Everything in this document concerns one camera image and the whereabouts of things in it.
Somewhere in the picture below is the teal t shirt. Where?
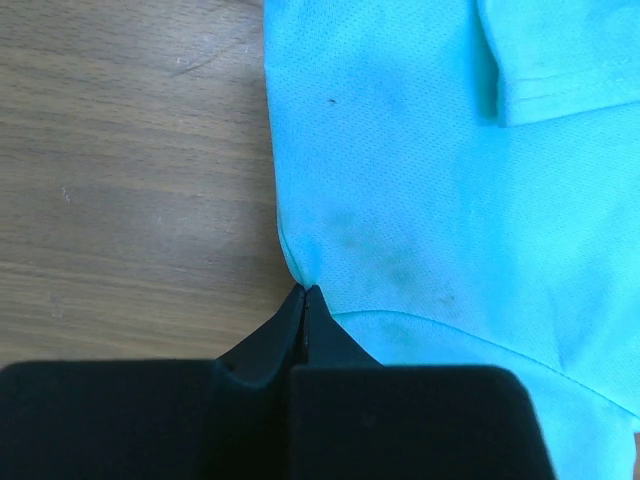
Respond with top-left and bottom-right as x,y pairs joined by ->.
264,1 -> 639,479

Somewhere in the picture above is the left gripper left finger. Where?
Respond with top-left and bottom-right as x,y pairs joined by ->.
1,287 -> 305,479

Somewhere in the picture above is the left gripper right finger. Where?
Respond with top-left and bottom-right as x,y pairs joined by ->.
289,287 -> 555,479

